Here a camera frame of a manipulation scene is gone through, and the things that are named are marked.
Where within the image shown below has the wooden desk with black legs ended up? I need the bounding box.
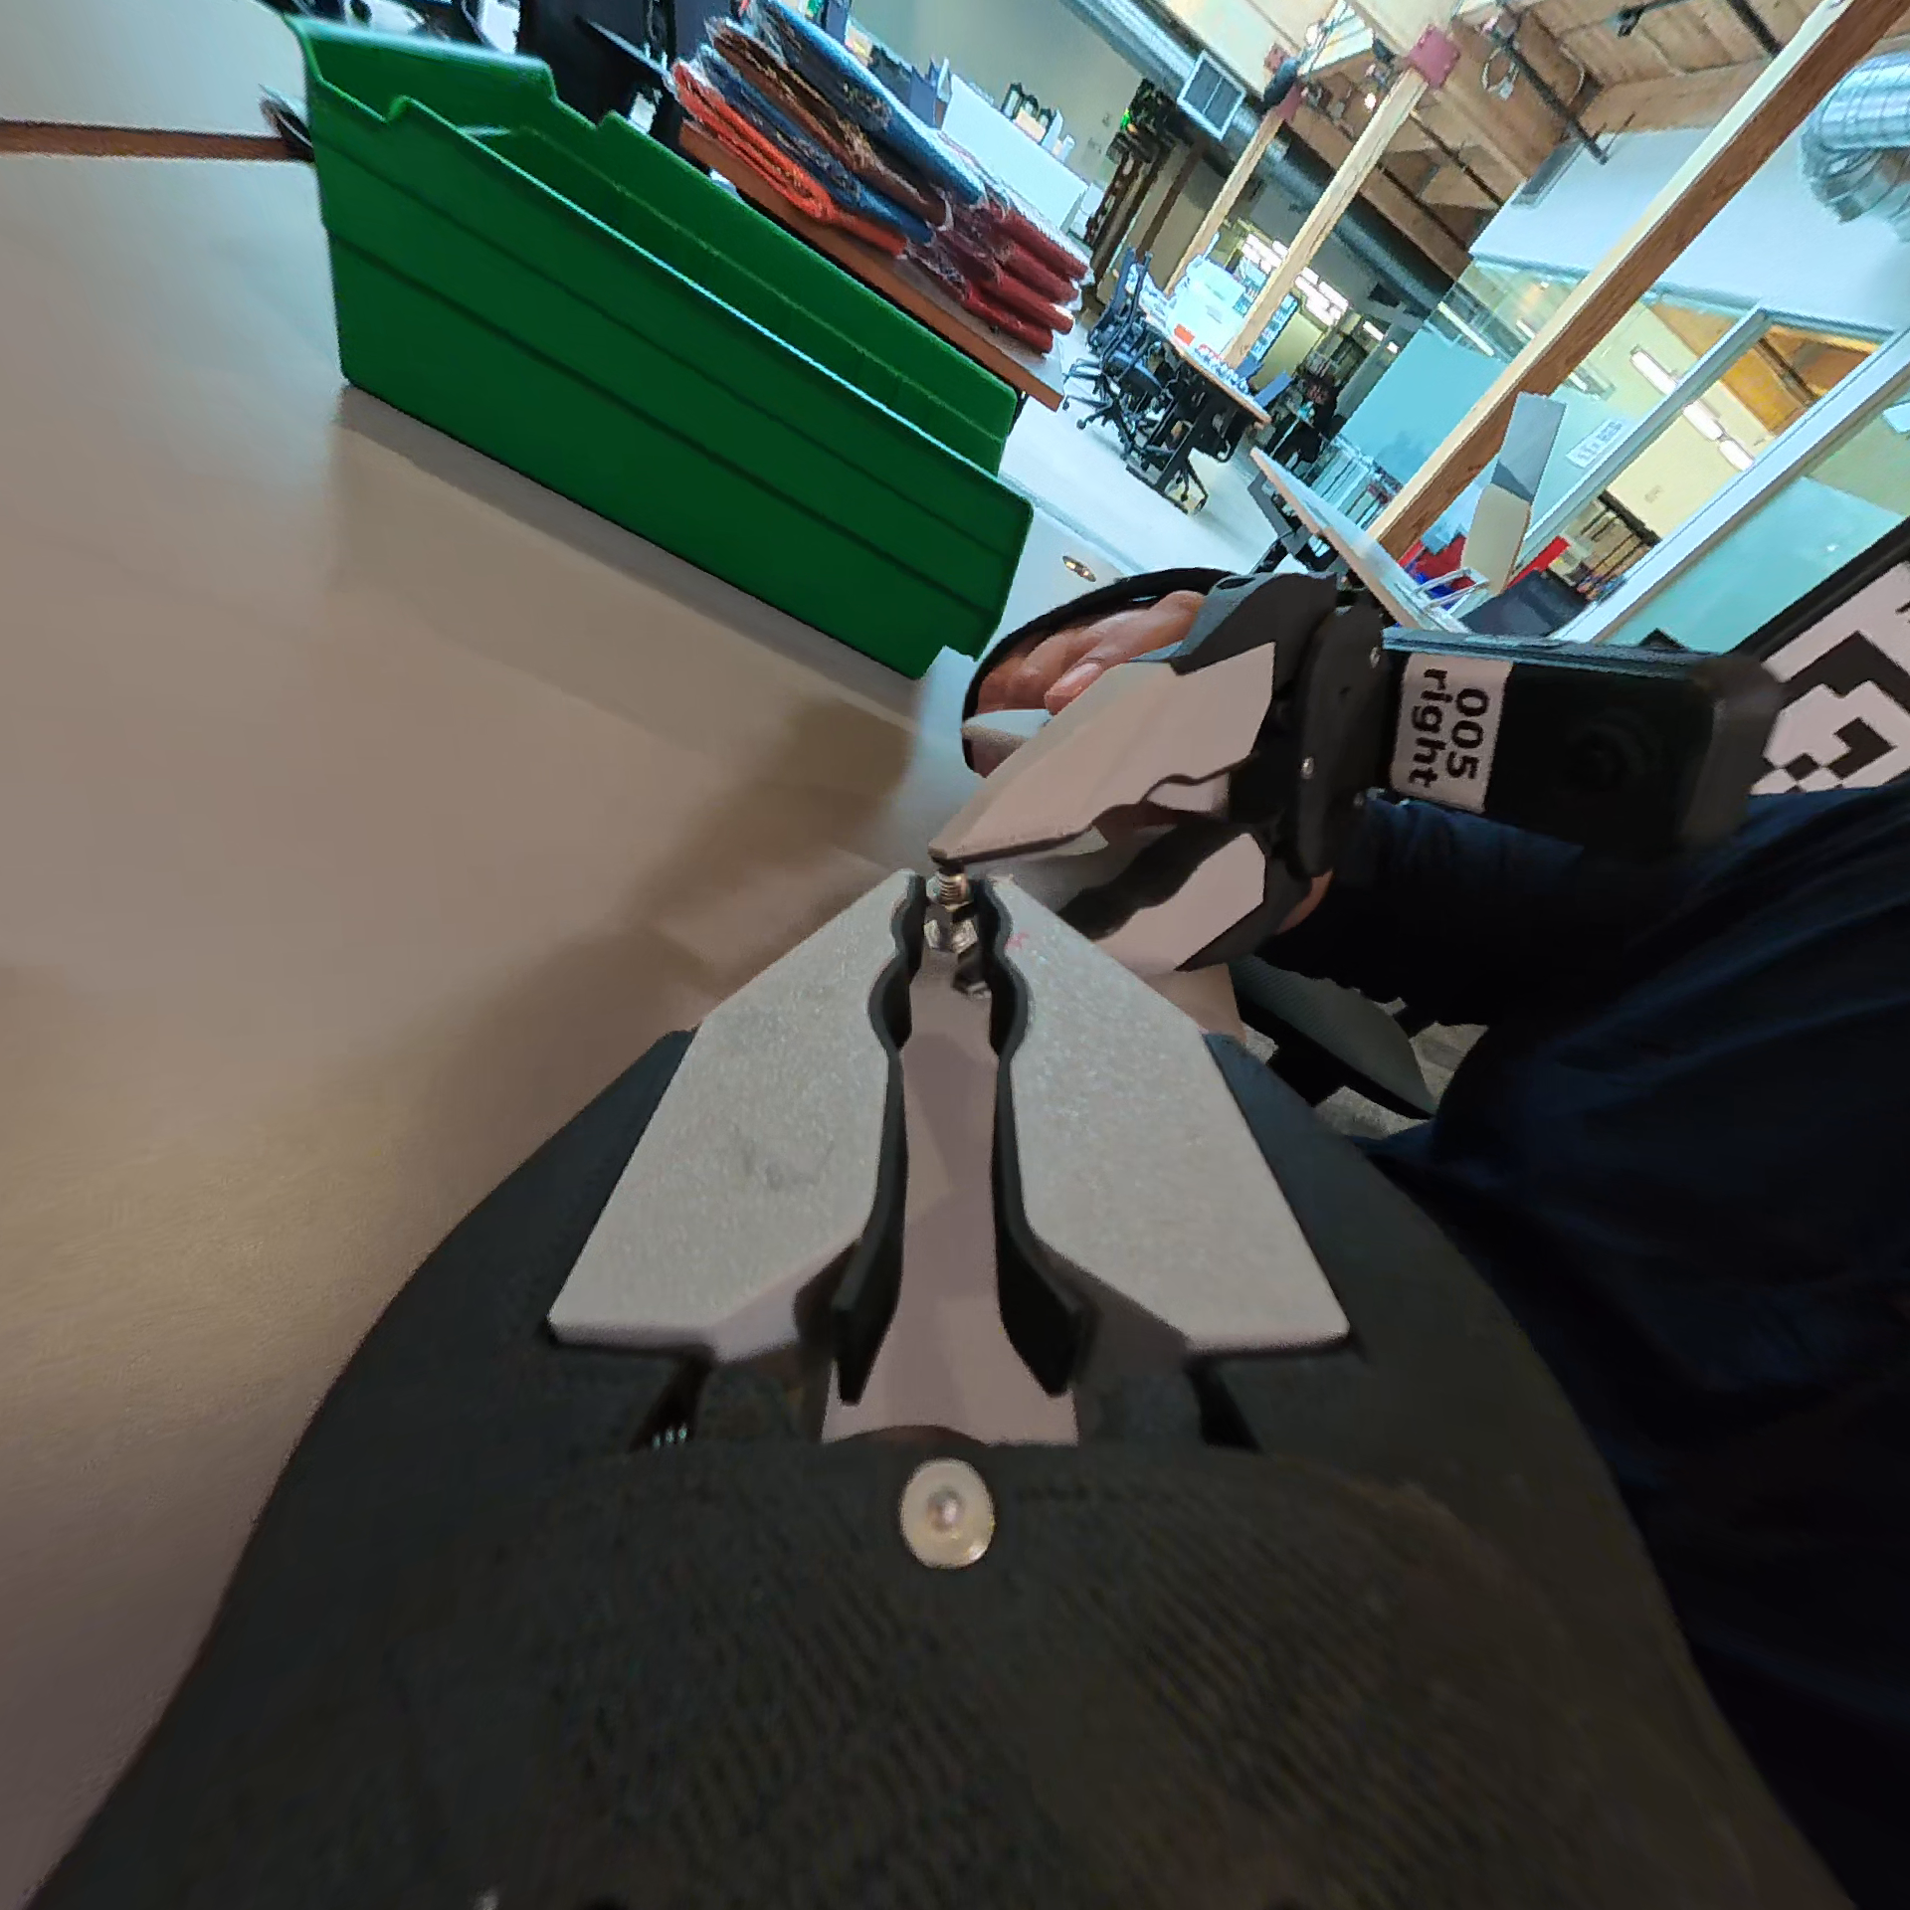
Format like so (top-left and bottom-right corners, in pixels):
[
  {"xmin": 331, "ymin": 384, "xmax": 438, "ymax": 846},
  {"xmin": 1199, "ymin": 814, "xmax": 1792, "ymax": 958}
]
[
  {"xmin": 1250, "ymin": 448, "xmax": 1481, "ymax": 630},
  {"xmin": 1149, "ymin": 285, "xmax": 1274, "ymax": 504},
  {"xmin": 679, "ymin": 128, "xmax": 1070, "ymax": 412}
]

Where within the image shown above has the dark grey office chair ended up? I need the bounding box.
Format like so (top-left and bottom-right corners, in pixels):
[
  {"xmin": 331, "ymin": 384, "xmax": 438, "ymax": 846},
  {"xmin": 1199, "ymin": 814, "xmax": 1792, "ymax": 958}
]
[{"xmin": 1236, "ymin": 956, "xmax": 1444, "ymax": 1119}]

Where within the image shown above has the folded grey cardboard sheet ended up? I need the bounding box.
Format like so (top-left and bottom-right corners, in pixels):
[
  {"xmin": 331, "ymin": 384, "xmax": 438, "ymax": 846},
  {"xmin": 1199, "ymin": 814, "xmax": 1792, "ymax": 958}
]
[{"xmin": 1470, "ymin": 391, "xmax": 1568, "ymax": 582}]

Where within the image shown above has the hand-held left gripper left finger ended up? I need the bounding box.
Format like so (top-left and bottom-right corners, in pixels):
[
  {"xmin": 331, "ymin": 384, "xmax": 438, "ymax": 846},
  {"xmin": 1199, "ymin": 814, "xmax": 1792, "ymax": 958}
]
[{"xmin": 549, "ymin": 874, "xmax": 912, "ymax": 1405}]

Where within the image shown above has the stack of folded cloths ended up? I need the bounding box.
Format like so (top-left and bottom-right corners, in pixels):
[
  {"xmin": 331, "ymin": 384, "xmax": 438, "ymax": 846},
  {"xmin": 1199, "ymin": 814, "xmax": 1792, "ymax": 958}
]
[{"xmin": 672, "ymin": 0, "xmax": 1091, "ymax": 352}]

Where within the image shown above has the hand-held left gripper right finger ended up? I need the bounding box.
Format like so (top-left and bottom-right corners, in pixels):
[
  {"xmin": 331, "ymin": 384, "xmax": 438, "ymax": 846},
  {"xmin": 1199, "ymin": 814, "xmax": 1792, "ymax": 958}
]
[{"xmin": 979, "ymin": 881, "xmax": 1353, "ymax": 1397}]

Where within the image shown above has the green plastic bin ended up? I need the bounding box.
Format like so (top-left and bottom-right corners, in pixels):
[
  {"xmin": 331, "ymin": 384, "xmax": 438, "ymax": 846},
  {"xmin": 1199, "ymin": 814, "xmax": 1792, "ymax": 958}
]
[{"xmin": 287, "ymin": 17, "xmax": 1036, "ymax": 681}]

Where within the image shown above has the wooden post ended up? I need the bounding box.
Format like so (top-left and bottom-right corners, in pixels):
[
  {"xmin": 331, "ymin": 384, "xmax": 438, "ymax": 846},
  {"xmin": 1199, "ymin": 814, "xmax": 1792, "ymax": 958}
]
[
  {"xmin": 1365, "ymin": 0, "xmax": 1910, "ymax": 563},
  {"xmin": 1217, "ymin": 67, "xmax": 1438, "ymax": 367}
]

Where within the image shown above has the small silver hex bolt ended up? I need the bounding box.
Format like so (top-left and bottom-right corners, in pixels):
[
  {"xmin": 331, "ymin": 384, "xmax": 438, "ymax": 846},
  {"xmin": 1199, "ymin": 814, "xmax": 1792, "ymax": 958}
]
[{"xmin": 926, "ymin": 869, "xmax": 989, "ymax": 997}]

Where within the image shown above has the person's dark clothing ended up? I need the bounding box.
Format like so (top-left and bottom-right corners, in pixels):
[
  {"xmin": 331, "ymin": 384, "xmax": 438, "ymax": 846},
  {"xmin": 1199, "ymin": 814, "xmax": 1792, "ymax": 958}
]
[{"xmin": 1374, "ymin": 805, "xmax": 1910, "ymax": 1910}]

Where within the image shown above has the black framed printed sign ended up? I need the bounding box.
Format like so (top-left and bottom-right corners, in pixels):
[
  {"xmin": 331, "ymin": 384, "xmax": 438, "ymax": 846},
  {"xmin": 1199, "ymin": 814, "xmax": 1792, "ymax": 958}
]
[{"xmin": 1753, "ymin": 524, "xmax": 1910, "ymax": 800}]

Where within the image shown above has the person's right forearm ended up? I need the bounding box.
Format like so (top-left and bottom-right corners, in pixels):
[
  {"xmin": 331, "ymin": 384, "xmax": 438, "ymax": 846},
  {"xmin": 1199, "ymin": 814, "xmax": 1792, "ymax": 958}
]
[{"xmin": 1261, "ymin": 791, "xmax": 1910, "ymax": 1046}]

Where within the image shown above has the person's right hand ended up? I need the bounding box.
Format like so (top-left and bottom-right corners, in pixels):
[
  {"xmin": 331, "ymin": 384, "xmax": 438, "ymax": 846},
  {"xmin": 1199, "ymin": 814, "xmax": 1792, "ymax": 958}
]
[{"xmin": 979, "ymin": 589, "xmax": 1214, "ymax": 718}]

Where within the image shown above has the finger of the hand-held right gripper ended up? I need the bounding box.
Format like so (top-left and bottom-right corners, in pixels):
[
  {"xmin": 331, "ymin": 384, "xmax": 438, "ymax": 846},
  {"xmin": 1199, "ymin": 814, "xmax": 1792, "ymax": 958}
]
[
  {"xmin": 929, "ymin": 641, "xmax": 1289, "ymax": 872},
  {"xmin": 1065, "ymin": 829, "xmax": 1314, "ymax": 975}
]

